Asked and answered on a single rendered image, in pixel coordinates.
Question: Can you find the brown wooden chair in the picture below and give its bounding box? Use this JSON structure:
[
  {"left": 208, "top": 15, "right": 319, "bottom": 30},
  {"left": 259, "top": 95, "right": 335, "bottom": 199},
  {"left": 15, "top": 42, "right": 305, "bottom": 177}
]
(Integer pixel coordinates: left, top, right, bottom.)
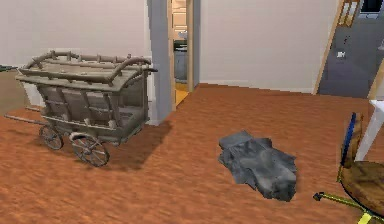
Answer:
[{"left": 312, "top": 111, "right": 384, "bottom": 224}]

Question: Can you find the white table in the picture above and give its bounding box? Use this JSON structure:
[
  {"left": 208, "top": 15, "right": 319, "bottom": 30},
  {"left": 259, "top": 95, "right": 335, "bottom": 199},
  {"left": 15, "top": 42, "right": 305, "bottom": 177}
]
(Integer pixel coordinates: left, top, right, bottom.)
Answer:
[{"left": 354, "top": 98, "right": 384, "bottom": 162}]

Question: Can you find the grey crumpled cloth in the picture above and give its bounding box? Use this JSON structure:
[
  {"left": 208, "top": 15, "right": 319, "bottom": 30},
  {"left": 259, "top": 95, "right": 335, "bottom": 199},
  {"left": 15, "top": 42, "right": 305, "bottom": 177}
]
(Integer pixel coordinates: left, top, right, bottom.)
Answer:
[{"left": 217, "top": 130, "right": 298, "bottom": 203}]

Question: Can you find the grey wooden wagon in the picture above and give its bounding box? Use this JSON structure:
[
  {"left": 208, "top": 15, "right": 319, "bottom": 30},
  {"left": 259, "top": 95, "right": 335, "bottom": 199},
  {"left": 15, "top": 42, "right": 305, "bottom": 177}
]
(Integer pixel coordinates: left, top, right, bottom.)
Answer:
[{"left": 3, "top": 49, "right": 159, "bottom": 168}]

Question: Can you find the wooden framed room door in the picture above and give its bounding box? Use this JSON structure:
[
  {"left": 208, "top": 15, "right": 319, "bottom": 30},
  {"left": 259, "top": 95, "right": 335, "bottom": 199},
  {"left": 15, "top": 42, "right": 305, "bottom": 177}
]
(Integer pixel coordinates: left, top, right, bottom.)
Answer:
[{"left": 336, "top": 0, "right": 362, "bottom": 28}]

